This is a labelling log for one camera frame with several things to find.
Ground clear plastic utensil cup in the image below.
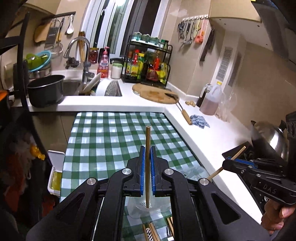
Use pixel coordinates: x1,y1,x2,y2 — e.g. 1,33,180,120
127,196,171,218

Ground black condiment rack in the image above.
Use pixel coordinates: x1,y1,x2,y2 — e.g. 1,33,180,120
121,34,173,88

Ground right hand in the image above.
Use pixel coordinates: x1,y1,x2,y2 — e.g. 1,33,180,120
261,199,295,235

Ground wooden chopstick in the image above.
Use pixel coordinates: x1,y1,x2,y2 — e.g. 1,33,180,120
149,222,160,241
207,146,246,181
145,126,151,208
142,224,149,241

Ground blue white dish cloth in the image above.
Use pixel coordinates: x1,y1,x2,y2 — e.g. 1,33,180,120
190,114,210,128

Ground white lidded jar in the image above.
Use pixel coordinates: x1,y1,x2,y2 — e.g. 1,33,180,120
111,63,123,79

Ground pink dish soap bottle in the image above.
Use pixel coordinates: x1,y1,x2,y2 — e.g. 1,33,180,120
97,47,109,79

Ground black cooking pot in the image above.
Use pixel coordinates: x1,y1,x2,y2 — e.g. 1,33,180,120
27,75,65,108

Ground chrome kitchen faucet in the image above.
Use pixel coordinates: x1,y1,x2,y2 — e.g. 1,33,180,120
63,36,95,84

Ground black wok with lid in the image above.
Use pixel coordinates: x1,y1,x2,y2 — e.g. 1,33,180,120
251,120,288,163

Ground green and blue bowls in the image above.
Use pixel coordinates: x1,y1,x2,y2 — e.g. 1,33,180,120
25,50,52,72

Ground hanging utensil rail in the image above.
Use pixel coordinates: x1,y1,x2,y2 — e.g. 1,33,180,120
177,15,209,45

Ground white trash bin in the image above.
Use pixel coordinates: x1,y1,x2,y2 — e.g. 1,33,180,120
47,150,65,197

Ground plastic oil jug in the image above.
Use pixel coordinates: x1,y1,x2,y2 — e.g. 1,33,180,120
200,81,223,115

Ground round wooden cutting board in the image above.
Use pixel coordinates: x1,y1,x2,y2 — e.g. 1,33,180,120
132,83,180,104

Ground green white checkered tablecloth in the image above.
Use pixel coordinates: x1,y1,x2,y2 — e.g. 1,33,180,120
61,112,208,198

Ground white plate in sink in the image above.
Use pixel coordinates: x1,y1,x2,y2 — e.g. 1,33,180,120
81,73,101,94

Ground white hanging spoon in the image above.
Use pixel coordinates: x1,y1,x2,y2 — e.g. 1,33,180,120
65,15,74,35

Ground wooden handled knife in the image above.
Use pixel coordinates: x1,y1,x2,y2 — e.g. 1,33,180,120
165,93,193,125

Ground black metal shelf rack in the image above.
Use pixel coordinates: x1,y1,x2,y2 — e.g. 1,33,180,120
1,12,30,111

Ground dark soy sauce bottle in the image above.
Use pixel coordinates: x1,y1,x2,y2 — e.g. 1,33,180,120
196,83,213,108

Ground metal box grater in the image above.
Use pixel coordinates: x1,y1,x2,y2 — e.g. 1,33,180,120
44,19,61,50

